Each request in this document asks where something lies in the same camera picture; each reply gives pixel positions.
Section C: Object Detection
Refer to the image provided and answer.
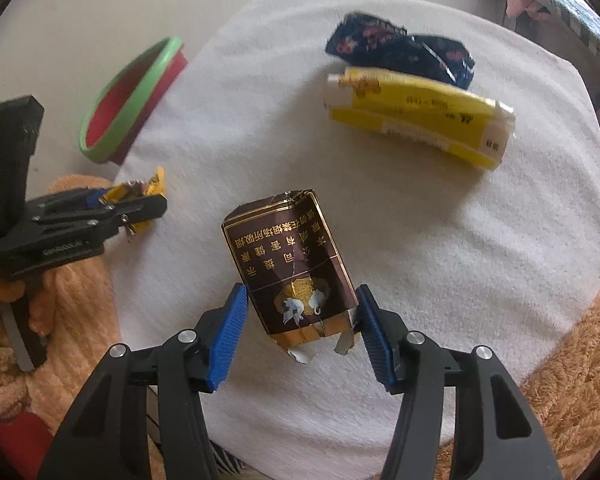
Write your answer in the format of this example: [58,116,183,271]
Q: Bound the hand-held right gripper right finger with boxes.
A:
[355,284,563,480]

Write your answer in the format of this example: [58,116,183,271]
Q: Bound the brown cigarette pack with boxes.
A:
[221,189,360,363]

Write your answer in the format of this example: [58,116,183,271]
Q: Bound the white towel mat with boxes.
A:
[107,0,600,480]

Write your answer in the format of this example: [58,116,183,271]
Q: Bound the golden foil wrapper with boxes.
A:
[101,166,169,242]

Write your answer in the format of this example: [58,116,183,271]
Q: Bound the yellow cigarette box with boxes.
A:
[324,66,517,172]

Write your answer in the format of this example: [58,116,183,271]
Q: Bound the dark floral wrapper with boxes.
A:
[325,11,477,92]

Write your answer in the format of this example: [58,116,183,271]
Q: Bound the person's left hand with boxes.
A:
[26,274,59,347]

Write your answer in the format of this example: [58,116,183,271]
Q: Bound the zebra striped cloth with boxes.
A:
[147,410,248,480]

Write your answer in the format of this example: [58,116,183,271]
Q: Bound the red bin with green rim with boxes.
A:
[78,36,189,166]

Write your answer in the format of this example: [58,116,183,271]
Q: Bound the red object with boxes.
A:
[0,410,56,480]

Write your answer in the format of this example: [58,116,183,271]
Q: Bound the blue patterned quilt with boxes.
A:
[495,0,600,66]

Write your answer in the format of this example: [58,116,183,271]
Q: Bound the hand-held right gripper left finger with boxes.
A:
[50,282,251,480]

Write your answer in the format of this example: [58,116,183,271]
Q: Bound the tan plush blanket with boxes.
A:
[0,175,600,480]

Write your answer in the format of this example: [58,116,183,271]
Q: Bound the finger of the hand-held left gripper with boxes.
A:
[27,187,114,222]
[86,194,169,242]

